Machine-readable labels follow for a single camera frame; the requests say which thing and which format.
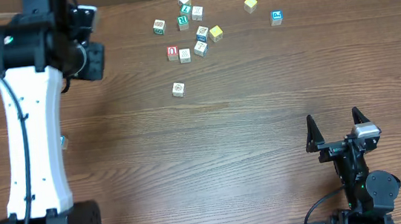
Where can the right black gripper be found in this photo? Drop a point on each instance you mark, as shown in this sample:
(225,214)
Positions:
(330,149)

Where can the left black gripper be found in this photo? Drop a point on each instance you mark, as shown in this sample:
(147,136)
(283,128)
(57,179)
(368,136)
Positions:
(96,52)

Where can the red letter U block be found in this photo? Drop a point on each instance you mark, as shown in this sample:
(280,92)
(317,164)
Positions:
(172,53)

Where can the white zigzag picture block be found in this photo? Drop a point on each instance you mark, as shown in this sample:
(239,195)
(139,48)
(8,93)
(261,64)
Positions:
(185,56)

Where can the white blue edged block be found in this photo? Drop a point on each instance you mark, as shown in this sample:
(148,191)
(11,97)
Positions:
(201,48)

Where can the blue number five block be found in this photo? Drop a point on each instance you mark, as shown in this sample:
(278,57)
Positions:
(64,142)

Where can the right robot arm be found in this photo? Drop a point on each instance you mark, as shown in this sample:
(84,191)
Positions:
(370,194)

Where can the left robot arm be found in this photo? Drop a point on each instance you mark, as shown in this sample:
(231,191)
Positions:
(42,50)

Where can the green letter B block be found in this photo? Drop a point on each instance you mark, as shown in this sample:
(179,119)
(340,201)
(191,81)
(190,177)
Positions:
(159,27)

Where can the teal letter R block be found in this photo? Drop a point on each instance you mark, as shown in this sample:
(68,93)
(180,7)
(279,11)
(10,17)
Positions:
(183,22)

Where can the teal letter L block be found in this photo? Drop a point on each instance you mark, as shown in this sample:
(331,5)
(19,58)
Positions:
(186,10)

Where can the white patterned wooden block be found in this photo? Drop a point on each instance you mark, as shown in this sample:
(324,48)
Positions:
(197,13)

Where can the lone white picture block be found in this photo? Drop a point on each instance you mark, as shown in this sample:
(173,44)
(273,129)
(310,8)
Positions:
(178,89)

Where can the blue edged picture block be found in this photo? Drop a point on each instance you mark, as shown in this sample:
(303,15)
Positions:
(202,33)

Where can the blue letter P block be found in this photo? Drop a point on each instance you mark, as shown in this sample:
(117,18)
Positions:
(276,17)

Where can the yellow block near cluster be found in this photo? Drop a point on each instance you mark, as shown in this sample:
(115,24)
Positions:
(216,33)

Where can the far yellow wooden block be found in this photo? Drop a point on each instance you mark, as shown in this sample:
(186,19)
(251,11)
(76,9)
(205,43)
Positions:
(250,5)

